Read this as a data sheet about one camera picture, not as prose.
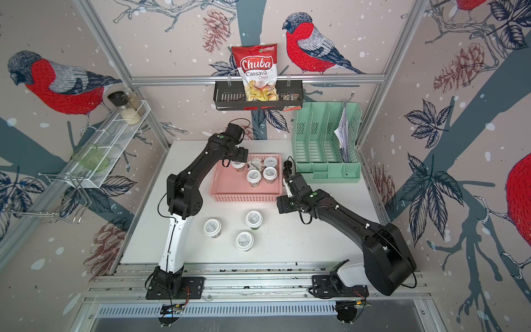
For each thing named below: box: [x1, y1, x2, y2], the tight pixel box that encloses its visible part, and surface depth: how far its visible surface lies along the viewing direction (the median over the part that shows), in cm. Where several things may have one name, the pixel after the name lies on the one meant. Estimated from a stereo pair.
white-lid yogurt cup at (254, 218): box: [244, 210, 264, 231], surface depth 86 cm
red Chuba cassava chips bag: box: [231, 43, 280, 102], surface depth 83 cm
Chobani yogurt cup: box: [248, 157, 263, 171], surface depth 106 cm
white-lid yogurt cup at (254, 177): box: [246, 168, 263, 188], surface depth 100 cm
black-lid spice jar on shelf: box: [107, 90, 130, 110], surface depth 81 cm
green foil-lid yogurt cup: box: [263, 156, 278, 168], surface depth 106 cm
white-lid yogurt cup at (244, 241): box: [235, 231, 255, 252], surface depth 80 cm
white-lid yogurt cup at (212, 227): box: [202, 218, 222, 239], surface depth 83 cm
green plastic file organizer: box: [293, 101, 363, 184], surface depth 109 cm
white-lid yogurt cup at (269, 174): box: [262, 166, 278, 184], surface depth 100 cm
